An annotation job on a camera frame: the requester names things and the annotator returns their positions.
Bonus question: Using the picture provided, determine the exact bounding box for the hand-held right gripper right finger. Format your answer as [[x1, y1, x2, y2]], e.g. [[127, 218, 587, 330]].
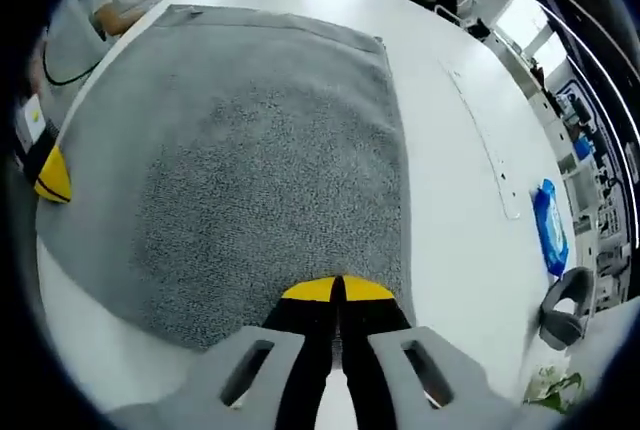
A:
[[339, 274, 554, 430]]

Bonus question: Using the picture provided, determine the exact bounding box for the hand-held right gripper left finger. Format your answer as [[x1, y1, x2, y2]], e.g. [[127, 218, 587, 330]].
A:
[[102, 274, 344, 430]]

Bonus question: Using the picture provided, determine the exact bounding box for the grey towel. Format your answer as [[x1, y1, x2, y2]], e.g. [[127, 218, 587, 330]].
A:
[[33, 3, 417, 352]]

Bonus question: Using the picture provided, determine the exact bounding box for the green potted plant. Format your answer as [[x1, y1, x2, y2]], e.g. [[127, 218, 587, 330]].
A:
[[521, 366, 585, 412]]

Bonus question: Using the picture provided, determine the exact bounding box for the grey curved band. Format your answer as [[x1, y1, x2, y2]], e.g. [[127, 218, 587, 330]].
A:
[[538, 265, 597, 351]]

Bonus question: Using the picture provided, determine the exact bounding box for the blue wipes packet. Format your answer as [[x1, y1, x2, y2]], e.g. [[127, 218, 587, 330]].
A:
[[530, 178, 572, 277]]

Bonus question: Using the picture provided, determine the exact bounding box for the white table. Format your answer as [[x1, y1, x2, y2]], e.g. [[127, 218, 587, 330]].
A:
[[35, 0, 640, 430]]

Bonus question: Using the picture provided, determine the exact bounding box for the clear ruler strip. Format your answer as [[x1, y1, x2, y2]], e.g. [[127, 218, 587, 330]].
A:
[[438, 58, 522, 222]]

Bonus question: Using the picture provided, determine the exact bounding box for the white cabinet row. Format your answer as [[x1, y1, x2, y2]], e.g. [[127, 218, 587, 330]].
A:
[[487, 24, 632, 312]]

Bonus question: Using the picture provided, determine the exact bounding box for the black cable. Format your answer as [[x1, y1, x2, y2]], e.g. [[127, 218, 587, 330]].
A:
[[41, 33, 102, 87]]

